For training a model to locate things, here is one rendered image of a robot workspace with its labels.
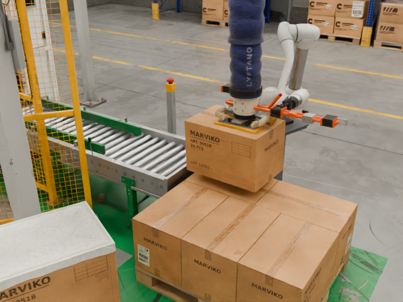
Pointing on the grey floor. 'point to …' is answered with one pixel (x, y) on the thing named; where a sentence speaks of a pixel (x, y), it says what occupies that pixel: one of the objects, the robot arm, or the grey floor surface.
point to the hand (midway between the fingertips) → (280, 111)
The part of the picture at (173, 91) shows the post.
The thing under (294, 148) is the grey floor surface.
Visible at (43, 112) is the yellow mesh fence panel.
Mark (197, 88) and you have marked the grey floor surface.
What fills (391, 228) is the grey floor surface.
